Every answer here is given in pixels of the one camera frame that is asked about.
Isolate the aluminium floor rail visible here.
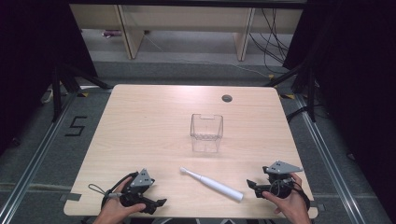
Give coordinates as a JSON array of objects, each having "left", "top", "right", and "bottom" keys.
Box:
[
  {"left": 0, "top": 92, "right": 79, "bottom": 224},
  {"left": 293, "top": 92, "right": 366, "bottom": 224}
]

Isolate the person's left hand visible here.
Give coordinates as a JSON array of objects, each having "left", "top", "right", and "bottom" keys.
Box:
[{"left": 92, "top": 176, "right": 147, "bottom": 224}]

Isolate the clear plastic container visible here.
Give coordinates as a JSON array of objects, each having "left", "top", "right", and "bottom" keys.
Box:
[{"left": 190, "top": 113, "right": 225, "bottom": 154}]

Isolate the white electric toothbrush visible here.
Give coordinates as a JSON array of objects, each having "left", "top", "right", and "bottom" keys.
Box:
[{"left": 179, "top": 166, "right": 245, "bottom": 203}]

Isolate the pink object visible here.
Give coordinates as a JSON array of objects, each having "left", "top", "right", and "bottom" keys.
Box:
[{"left": 102, "top": 29, "right": 123, "bottom": 39}]

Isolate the light wooden shelf unit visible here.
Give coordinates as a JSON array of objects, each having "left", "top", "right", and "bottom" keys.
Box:
[{"left": 68, "top": 3, "right": 304, "bottom": 63}]

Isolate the grey cord loop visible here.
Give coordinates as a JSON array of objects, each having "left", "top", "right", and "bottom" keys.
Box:
[{"left": 88, "top": 183, "right": 110, "bottom": 198}]

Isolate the dark curtain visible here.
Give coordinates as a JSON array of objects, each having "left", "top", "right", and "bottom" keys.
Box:
[
  {"left": 0, "top": 0, "right": 98, "bottom": 157},
  {"left": 282, "top": 0, "right": 396, "bottom": 216}
]

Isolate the white strap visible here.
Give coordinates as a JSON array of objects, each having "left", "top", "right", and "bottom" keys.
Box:
[{"left": 39, "top": 88, "right": 56, "bottom": 105}]

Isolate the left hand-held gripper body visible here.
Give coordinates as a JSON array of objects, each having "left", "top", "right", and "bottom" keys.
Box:
[{"left": 119, "top": 168, "right": 156, "bottom": 208}]

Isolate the bundle of black cables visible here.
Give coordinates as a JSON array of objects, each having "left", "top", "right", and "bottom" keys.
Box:
[{"left": 247, "top": 7, "right": 291, "bottom": 75}]

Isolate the person's right hand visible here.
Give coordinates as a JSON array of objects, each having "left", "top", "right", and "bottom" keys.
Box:
[{"left": 262, "top": 172, "right": 313, "bottom": 224}]

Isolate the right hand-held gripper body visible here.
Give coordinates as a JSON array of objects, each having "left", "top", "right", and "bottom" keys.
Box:
[{"left": 262, "top": 160, "right": 304, "bottom": 200}]

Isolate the grey tape strip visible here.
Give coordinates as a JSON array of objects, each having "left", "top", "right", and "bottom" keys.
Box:
[
  {"left": 309, "top": 202, "right": 327, "bottom": 213},
  {"left": 59, "top": 192, "right": 83, "bottom": 203}
]

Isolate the black metal stand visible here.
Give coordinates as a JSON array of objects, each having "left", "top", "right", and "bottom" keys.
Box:
[
  {"left": 50, "top": 63, "right": 114, "bottom": 123},
  {"left": 263, "top": 60, "right": 319, "bottom": 124}
]

